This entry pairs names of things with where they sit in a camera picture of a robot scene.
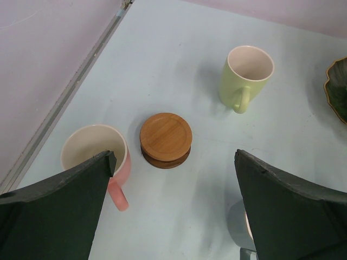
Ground wooden coaster stack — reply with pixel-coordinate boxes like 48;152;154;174
139;113;192;169

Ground green mug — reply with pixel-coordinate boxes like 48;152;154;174
219;45;274;114

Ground three-tier dark cake stand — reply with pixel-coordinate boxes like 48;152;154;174
323;57;346;125

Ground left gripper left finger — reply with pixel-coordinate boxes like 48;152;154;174
1;151;117;259

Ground grey mug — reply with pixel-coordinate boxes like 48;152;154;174
227;200;258;259

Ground left aluminium frame post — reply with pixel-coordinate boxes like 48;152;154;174
1;1;130;192

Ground pink mug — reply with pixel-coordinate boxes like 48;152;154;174
60;125;131;211

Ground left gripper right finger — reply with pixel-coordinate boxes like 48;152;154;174
235;149;346;259

